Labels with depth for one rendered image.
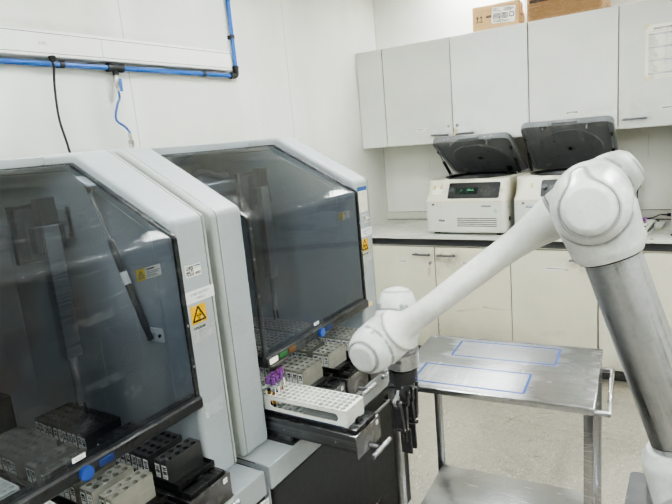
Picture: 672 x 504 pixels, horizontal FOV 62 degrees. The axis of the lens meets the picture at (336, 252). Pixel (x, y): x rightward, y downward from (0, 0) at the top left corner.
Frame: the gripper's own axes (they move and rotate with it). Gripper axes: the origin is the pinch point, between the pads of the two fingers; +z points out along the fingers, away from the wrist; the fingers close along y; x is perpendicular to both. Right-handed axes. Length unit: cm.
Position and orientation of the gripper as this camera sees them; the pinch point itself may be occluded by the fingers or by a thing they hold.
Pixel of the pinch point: (408, 437)
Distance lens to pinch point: 159.5
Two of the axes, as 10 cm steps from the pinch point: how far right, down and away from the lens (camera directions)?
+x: 8.5, 0.1, -5.3
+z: 1.1, 9.8, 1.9
